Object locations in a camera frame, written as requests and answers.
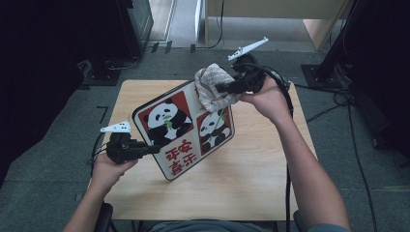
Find black stand base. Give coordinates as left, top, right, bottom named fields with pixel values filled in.
left=81, top=57, right=122, bottom=86

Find right hand-held gripper cable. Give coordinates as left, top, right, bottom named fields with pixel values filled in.
left=245, top=62, right=295, bottom=232

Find light wooden cabinet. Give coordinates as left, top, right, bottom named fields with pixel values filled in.
left=204, top=0, right=352, bottom=52

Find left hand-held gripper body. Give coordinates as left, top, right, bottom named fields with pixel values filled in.
left=100, top=120, right=148, bottom=164

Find black floor cables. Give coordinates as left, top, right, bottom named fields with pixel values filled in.
left=294, top=82, right=356, bottom=124

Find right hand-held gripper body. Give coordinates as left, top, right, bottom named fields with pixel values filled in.
left=227, top=36, right=269, bottom=95

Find left hand-held gripper cable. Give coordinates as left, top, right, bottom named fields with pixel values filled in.
left=90, top=131, right=112, bottom=177

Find black hanging cable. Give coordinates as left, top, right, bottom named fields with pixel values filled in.
left=192, top=0, right=225, bottom=51

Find dark glass-front cabinet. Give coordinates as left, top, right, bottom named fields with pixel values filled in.
left=115, top=0, right=155, bottom=59

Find long black floor cable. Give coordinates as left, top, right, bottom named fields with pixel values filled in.
left=347, top=102, right=379, bottom=232

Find hand-held gripper cable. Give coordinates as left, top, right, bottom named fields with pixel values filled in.
left=245, top=62, right=295, bottom=232
left=90, top=131, right=112, bottom=177

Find person's left hand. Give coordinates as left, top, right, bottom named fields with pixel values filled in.
left=91, top=154, right=139, bottom=191

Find black metal stand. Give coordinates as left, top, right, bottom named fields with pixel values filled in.
left=301, top=0, right=366, bottom=90

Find person's right hand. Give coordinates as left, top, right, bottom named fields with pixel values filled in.
left=238, top=76, right=291, bottom=125

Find person's blue-grey shirt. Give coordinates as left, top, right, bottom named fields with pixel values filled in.
left=148, top=218, right=351, bottom=232

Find panda picture board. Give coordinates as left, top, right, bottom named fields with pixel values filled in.
left=132, top=78, right=236, bottom=182

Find grey cloth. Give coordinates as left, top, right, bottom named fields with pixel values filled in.
left=194, top=63, right=240, bottom=113

